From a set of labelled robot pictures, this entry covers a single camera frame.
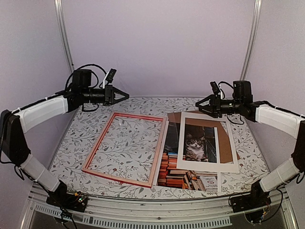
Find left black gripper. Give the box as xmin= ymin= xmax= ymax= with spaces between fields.
xmin=81 ymin=84 xmax=129 ymax=106

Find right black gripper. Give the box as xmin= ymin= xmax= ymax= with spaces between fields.
xmin=195 ymin=94 xmax=243 ymax=118

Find red wooden picture frame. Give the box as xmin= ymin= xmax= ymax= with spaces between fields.
xmin=82 ymin=112 xmax=167 ymax=187

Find cat photo print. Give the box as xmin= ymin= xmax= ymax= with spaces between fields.
xmin=157 ymin=122 xmax=221 ymax=193

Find white mat board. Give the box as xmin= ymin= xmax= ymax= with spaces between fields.
xmin=175 ymin=111 xmax=239 ymax=173

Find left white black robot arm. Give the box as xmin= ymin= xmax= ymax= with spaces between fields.
xmin=0 ymin=64 xmax=129 ymax=207

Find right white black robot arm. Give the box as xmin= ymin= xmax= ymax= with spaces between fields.
xmin=195 ymin=81 xmax=305 ymax=208

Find brown cardboard backing board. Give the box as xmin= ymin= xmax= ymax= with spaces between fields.
xmin=166 ymin=109 xmax=241 ymax=165

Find floral patterned table cover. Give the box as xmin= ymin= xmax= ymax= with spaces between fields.
xmin=50 ymin=98 xmax=269 ymax=199

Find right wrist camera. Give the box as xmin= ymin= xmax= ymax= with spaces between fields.
xmin=210 ymin=82 xmax=225 ymax=99

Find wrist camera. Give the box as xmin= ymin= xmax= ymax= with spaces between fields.
xmin=210 ymin=82 xmax=225 ymax=99
xmin=99 ymin=68 xmax=117 ymax=89

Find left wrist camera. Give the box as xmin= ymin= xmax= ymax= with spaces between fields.
xmin=99 ymin=68 xmax=117 ymax=89

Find left aluminium corner post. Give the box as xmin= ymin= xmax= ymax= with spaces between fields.
xmin=54 ymin=0 xmax=74 ymax=73

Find aluminium corner post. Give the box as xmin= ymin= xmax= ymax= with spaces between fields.
xmin=240 ymin=0 xmax=262 ymax=81
xmin=54 ymin=0 xmax=74 ymax=73

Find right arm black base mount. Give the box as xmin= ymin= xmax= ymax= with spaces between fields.
xmin=228 ymin=181 xmax=271 ymax=213

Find right aluminium corner post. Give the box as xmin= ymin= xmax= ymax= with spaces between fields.
xmin=240 ymin=0 xmax=262 ymax=81

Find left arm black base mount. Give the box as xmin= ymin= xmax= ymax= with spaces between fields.
xmin=46 ymin=181 xmax=88 ymax=212

